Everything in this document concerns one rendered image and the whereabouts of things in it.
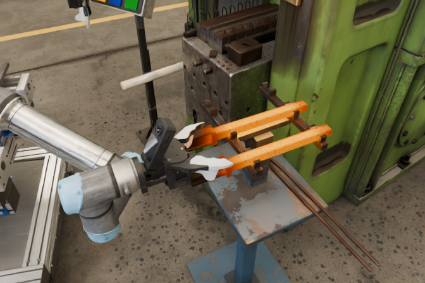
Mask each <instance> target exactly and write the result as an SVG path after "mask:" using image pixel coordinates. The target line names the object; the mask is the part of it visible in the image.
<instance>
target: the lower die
mask: <svg viewBox="0 0 425 283"><path fill-rule="evenodd" d="M275 8H279V5H278V4H276V3H275V4H271V3H265V4H261V5H258V6H254V7H251V8H247V9H243V10H240V11H236V12H234V13H230V14H227V15H223V16H219V17H216V18H212V19H209V20H205V21H201V22H198V23H196V31H197V37H198V38H199V39H201V40H202V41H203V42H205V43H206V41H207V43H206V44H207V45H209V46H210V47H212V48H213V49H214V50H216V51H218V52H219V53H220V54H221V55H223V54H226V53H228V51H225V50H224V49H223V46H224V45H225V44H227V42H228V32H227V31H229V33H230V42H234V41H236V39H237V30H236V29H234V30H233V27H237V28H238V38H239V40H240V39H243V38H245V33H246V28H245V26H243V28H242V27H241V26H242V25H243V24H245V25H246V26H247V36H248V37H249V36H251V35H253V33H254V24H253V23H251V25H250V22H252V21H253V22H254V23H255V24H256V34H258V33H261V31H262V21H260V22H259V23H258V20H259V19H262V20H263V21H264V31H267V30H269V28H270V26H271V20H270V19H269V18H268V20H266V18H267V17H268V16H269V17H271V19H272V21H273V22H272V29H273V28H276V26H277V21H278V16H275V18H274V15H275V14H278V12H275V13H271V14H269V15H265V16H261V17H258V18H255V19H252V20H249V21H245V22H242V23H238V24H236V25H232V26H229V27H225V28H222V29H219V30H215V31H214V33H212V32H210V29H209V28H211V27H215V26H217V25H221V24H224V23H228V22H230V21H234V20H238V19H241V18H245V17H247V16H251V15H255V14H258V13H262V12H264V11H268V10H271V9H275ZM224 30H227V31H226V32H225V33H224ZM273 37H275V35H272V36H270V37H266V38H264V39H261V40H258V42H262V41H263V40H267V39H270V38H273Z"/></svg>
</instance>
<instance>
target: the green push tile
mask: <svg viewBox="0 0 425 283"><path fill-rule="evenodd" d="M138 5H139V0H125V7H124V8H127V9H131V10H134V11H137V9H138Z"/></svg>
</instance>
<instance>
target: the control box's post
mask: <svg viewBox="0 0 425 283"><path fill-rule="evenodd" d="M134 17H135V24H136V27H137V36H138V40H139V49H140V57H141V62H142V70H143V72H144V73H146V72H149V71H150V66H149V57H148V52H147V42H146V37H145V26H144V17H142V16H138V15H134ZM145 91H146V96H147V105H148V107H149V108H150V109H152V108H154V107H155V105H154V96H153V90H152V81H149V82H147V83H145ZM149 117H150V122H151V127H152V130H153V129H154V127H155V124H156V122H157V121H156V110H155V109H153V110H149Z"/></svg>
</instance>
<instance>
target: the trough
mask: <svg viewBox="0 0 425 283"><path fill-rule="evenodd" d="M278 10H279V8H275V9H271V10H268V11H264V12H262V13H258V14H255V15H251V16H247V17H245V18H241V19H238V20H234V21H230V22H228V23H224V24H221V25H217V26H215V27H211V28H209V29H210V32H212V33H214V31H215V30H219V29H222V28H225V27H229V26H232V25H236V24H238V23H242V22H245V21H249V20H252V19H255V18H258V17H261V16H265V15H269V14H271V13H275V12H278Z"/></svg>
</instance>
